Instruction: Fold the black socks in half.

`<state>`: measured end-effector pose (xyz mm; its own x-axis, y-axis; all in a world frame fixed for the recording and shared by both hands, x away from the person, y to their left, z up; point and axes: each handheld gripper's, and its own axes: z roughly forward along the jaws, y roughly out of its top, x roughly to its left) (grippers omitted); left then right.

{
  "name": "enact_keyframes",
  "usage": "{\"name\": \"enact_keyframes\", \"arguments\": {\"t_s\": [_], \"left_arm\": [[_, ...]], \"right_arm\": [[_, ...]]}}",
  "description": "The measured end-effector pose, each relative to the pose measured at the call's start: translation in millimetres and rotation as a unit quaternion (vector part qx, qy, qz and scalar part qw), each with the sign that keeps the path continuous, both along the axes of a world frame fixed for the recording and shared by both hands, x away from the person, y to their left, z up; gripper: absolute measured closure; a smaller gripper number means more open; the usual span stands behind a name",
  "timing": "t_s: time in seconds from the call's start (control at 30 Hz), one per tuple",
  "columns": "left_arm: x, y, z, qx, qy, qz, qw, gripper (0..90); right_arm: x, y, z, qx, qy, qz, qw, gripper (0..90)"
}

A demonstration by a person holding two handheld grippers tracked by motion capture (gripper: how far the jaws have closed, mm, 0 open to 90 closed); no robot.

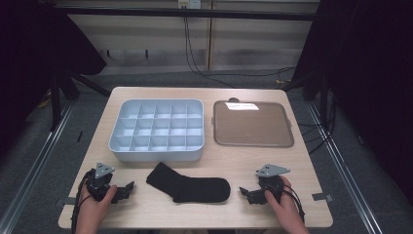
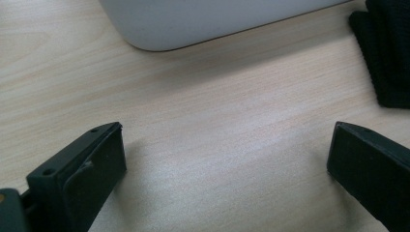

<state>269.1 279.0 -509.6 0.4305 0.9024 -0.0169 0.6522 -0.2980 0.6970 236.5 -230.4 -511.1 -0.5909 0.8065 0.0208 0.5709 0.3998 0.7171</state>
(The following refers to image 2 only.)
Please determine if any grey divided storage box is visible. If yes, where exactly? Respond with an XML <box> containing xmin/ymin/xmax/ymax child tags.
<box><xmin>98</xmin><ymin>0</ymin><xmax>352</xmax><ymax>52</ymax></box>

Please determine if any black sock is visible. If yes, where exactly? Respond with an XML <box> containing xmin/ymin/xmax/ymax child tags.
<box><xmin>348</xmin><ymin>0</ymin><xmax>410</xmax><ymax>109</ymax></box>

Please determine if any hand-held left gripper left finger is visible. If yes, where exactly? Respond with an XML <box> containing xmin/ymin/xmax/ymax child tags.
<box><xmin>26</xmin><ymin>121</ymin><xmax>128</xmax><ymax>232</ymax></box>

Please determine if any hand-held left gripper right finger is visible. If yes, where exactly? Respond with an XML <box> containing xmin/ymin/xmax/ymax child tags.
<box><xmin>326</xmin><ymin>121</ymin><xmax>410</xmax><ymax>232</ymax></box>

